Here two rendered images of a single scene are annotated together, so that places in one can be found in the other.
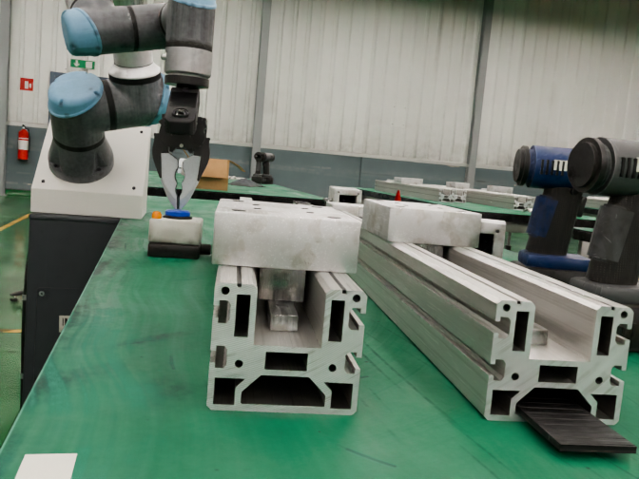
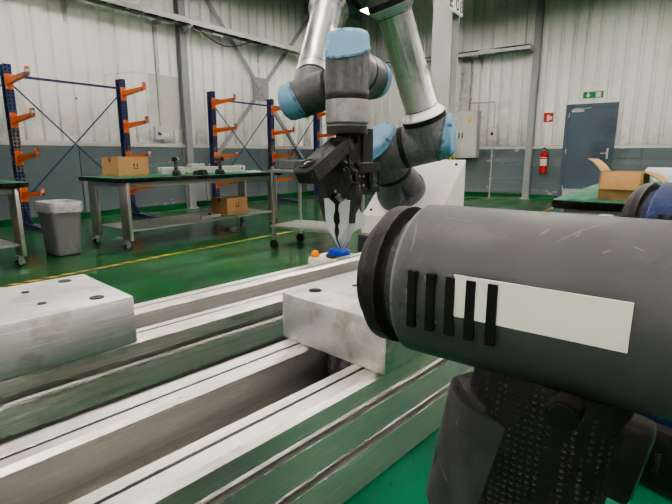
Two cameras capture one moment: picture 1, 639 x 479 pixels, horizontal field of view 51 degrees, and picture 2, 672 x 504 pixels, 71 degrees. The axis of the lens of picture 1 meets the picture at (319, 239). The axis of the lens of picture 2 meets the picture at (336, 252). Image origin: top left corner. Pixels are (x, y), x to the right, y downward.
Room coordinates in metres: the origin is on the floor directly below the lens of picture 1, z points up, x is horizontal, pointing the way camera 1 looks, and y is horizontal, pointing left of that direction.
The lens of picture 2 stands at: (0.56, -0.40, 1.02)
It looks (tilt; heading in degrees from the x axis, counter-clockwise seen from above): 12 degrees down; 50
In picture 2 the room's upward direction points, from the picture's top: straight up
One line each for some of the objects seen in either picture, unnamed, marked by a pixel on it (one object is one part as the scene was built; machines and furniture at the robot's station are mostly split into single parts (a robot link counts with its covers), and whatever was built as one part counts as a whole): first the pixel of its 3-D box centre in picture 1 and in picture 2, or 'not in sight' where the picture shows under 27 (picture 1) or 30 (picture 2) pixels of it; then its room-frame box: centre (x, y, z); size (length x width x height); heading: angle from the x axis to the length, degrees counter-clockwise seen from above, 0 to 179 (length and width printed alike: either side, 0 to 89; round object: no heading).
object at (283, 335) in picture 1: (262, 259); (260, 322); (0.83, 0.07, 0.82); 0.80 x 0.10 x 0.09; 8
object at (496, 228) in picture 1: (468, 246); not in sight; (1.16, -0.26, 0.83); 0.11 x 0.10 x 0.10; 76
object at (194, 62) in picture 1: (185, 65); (345, 114); (1.11, 0.24, 1.09); 0.08 x 0.08 x 0.05
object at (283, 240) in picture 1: (279, 246); (6, 344); (0.58, 0.03, 0.87); 0.16 x 0.11 x 0.07; 8
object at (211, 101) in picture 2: not in sight; (283, 151); (6.31, 8.37, 1.10); 3.31 x 0.90 x 2.20; 14
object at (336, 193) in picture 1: (340, 202); not in sight; (2.24, -0.06, 0.83); 0.11 x 0.10 x 0.10; 98
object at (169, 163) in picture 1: (171, 180); (341, 220); (1.11, 0.25, 0.90); 0.06 x 0.03 x 0.09; 8
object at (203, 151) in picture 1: (195, 153); (348, 197); (1.09, 0.21, 0.95); 0.05 x 0.02 x 0.09; 98
